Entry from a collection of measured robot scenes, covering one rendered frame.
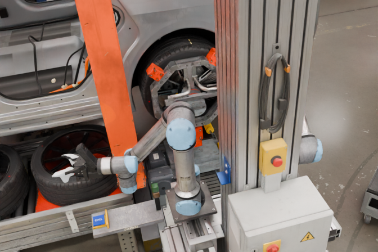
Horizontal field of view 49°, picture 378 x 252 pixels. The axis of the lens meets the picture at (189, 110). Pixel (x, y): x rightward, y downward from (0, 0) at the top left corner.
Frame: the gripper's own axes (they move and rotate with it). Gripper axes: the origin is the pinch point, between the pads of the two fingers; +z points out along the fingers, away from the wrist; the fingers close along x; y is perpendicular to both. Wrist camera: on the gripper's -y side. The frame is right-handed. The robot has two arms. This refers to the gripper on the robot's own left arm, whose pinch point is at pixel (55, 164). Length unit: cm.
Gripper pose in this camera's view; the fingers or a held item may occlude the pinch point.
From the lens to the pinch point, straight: 191.4
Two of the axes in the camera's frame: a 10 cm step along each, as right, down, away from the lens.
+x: 0.1, -4.8, 8.8
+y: 0.7, 8.8, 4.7
